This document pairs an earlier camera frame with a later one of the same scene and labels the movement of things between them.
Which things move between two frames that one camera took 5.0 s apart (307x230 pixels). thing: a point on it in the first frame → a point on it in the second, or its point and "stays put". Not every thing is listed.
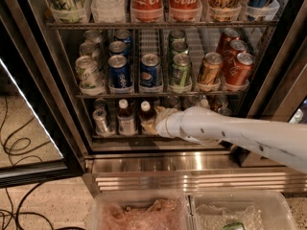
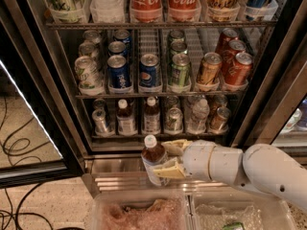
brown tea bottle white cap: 147,115 → 153,156
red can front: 242,71 stays put
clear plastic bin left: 140,210 stays put
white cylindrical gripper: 166,126 → 196,159
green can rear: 177,35 stays put
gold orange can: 210,68 stays put
